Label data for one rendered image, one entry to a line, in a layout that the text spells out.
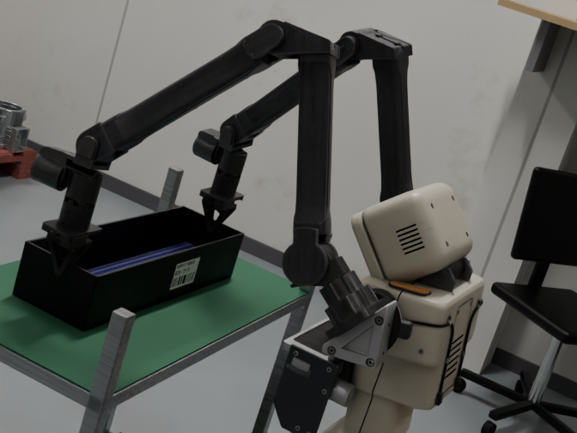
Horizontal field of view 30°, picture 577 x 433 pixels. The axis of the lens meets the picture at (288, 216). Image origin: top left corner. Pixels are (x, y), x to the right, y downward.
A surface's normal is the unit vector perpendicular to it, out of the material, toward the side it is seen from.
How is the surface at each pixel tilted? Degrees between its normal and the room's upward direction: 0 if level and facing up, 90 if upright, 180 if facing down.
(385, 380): 90
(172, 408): 0
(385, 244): 90
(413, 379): 90
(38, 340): 0
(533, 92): 90
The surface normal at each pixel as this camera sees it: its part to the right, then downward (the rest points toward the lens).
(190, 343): 0.29, -0.92
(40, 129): -0.40, 0.14
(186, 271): 0.86, 0.37
